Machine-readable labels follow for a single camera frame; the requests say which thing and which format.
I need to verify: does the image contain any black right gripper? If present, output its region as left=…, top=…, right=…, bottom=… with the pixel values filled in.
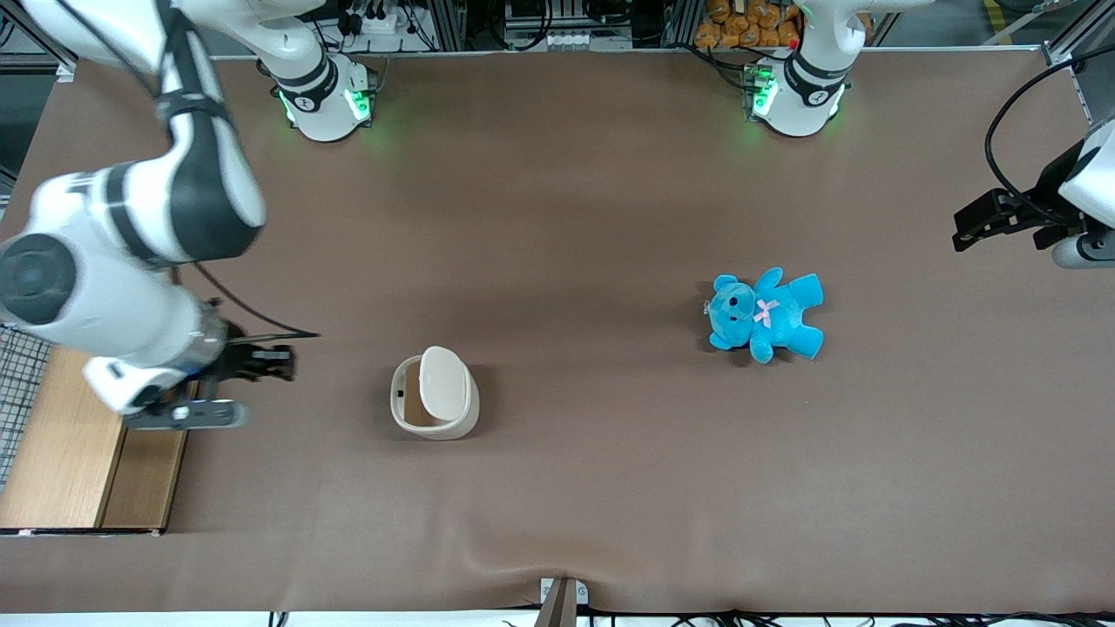
left=193, top=320, right=297, bottom=388

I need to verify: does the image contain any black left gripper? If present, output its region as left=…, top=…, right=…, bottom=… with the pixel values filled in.
left=952, top=139, right=1091, bottom=253

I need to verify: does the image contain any white trash can lid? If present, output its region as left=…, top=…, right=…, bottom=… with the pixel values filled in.
left=418, top=346, right=473, bottom=424

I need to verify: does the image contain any white square trash can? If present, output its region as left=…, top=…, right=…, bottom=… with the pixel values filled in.
left=389, top=346, right=482, bottom=441

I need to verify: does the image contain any blue teddy bear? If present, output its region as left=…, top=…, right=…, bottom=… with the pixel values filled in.
left=704, top=267, right=825, bottom=365

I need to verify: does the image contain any light wooden box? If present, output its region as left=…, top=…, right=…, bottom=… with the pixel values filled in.
left=0, top=347, right=191, bottom=536

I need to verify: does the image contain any orange plush toys pile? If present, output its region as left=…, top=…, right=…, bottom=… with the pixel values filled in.
left=693, top=0, right=802, bottom=51

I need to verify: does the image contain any brown table mat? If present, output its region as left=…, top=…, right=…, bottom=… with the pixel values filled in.
left=0, top=47, right=1115, bottom=616

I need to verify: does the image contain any white power strip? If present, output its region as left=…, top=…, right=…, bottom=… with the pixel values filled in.
left=347, top=7, right=412, bottom=37

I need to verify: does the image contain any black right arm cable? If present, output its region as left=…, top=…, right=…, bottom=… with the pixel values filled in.
left=170, top=260, right=321, bottom=340

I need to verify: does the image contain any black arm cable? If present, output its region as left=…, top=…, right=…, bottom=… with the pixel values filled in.
left=984, top=44, right=1115, bottom=229
left=170, top=260, right=321, bottom=340

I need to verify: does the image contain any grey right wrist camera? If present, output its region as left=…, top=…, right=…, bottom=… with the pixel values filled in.
left=122, top=398, right=251, bottom=433

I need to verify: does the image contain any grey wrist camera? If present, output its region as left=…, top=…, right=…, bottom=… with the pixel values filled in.
left=122, top=398, right=251, bottom=433
left=1051, top=228, right=1115, bottom=270

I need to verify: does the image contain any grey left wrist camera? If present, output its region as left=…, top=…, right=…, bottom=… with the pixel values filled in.
left=1051, top=228, right=1115, bottom=270

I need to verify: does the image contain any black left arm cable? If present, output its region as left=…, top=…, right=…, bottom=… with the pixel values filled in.
left=984, top=44, right=1115, bottom=229

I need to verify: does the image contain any aluminium frame profile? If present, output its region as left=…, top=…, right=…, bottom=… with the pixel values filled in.
left=1041, top=0, right=1115, bottom=123
left=0, top=0, right=79, bottom=84

